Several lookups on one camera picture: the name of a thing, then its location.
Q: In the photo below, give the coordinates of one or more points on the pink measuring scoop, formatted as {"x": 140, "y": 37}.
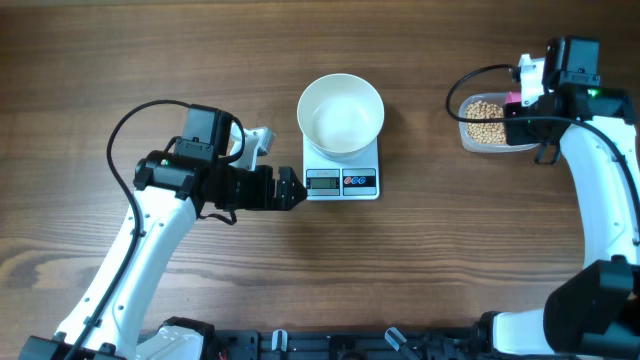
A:
{"x": 513, "y": 98}

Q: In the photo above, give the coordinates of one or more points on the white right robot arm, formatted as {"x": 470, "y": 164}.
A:
{"x": 596, "y": 312}

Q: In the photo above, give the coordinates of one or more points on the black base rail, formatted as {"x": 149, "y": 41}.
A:
{"x": 449, "y": 343}

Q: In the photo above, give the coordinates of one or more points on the clear plastic container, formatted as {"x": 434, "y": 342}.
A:
{"x": 469, "y": 144}

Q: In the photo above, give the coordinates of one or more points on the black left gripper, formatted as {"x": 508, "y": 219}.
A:
{"x": 263, "y": 200}

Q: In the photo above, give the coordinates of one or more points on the pile of soybeans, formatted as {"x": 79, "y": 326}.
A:
{"x": 485, "y": 133}

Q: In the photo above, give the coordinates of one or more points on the white bowl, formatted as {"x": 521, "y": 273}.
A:
{"x": 340, "y": 114}

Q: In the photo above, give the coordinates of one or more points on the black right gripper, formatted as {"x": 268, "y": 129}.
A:
{"x": 516, "y": 134}

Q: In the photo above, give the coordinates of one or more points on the white digital kitchen scale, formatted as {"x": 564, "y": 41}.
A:
{"x": 355, "y": 177}

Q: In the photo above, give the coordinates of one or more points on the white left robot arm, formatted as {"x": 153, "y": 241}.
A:
{"x": 213, "y": 161}

